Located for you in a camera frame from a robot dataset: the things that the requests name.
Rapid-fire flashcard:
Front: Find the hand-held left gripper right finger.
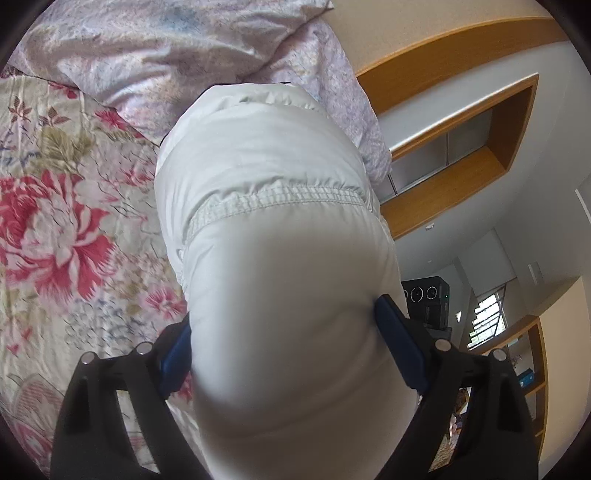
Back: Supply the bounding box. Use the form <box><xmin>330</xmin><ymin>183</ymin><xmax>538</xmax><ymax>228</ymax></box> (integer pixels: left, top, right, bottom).
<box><xmin>374</xmin><ymin>294</ymin><xmax>540</xmax><ymax>480</ymax></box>

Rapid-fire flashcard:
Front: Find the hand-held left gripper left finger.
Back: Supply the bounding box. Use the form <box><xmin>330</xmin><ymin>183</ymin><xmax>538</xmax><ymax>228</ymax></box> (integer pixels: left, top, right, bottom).
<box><xmin>50</xmin><ymin>318</ymin><xmax>208</xmax><ymax>480</ymax></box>

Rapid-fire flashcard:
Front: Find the white puffer jacket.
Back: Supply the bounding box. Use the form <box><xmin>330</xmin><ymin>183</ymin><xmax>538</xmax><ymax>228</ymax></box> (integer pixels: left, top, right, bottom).
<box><xmin>154</xmin><ymin>83</ymin><xmax>421</xmax><ymax>480</ymax></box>

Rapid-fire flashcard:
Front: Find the small window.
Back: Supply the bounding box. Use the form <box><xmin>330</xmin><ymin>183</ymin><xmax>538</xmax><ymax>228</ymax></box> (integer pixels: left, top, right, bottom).
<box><xmin>466</xmin><ymin>284</ymin><xmax>509</xmax><ymax>349</ymax></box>

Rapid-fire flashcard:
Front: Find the wooden shelf unit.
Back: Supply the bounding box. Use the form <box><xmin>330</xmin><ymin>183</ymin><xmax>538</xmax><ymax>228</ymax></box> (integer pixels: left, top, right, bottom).
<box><xmin>505</xmin><ymin>316</ymin><xmax>550</xmax><ymax>439</ymax></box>

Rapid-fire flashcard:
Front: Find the red floral bed sheet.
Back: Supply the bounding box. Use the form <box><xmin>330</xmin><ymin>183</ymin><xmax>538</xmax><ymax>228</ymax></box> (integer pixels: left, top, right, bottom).
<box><xmin>0</xmin><ymin>69</ymin><xmax>208</xmax><ymax>480</ymax></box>

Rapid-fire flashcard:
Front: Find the wooden headboard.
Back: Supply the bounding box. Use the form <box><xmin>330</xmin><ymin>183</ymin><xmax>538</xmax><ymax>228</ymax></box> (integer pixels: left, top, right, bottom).
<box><xmin>325</xmin><ymin>0</ymin><xmax>578</xmax><ymax>116</ymax></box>

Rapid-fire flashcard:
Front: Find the lavender floral quilt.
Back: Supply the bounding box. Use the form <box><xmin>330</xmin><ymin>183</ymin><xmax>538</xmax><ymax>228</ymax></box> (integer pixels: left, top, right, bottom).
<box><xmin>9</xmin><ymin>0</ymin><xmax>393</xmax><ymax>188</ymax></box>

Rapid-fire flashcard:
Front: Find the wooden wall niche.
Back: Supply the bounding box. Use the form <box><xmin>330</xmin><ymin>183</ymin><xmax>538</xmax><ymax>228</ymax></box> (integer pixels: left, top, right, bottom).
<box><xmin>376</xmin><ymin>74</ymin><xmax>540</xmax><ymax>240</ymax></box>

